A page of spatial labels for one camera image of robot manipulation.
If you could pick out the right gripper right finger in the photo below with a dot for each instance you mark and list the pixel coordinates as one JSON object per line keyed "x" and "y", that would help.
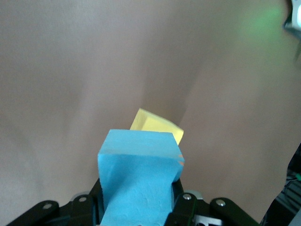
{"x": 188, "y": 207}

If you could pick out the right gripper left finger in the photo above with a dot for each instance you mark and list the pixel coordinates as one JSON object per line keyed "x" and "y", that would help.
{"x": 77, "y": 212}

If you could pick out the blue foam cube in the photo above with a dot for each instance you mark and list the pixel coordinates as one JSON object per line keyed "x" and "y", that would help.
{"x": 136, "y": 179}

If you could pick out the yellow foam cube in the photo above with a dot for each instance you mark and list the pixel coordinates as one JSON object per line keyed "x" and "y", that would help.
{"x": 157, "y": 124}

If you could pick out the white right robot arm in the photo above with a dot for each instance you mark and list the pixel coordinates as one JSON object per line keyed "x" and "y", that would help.
{"x": 296, "y": 14}

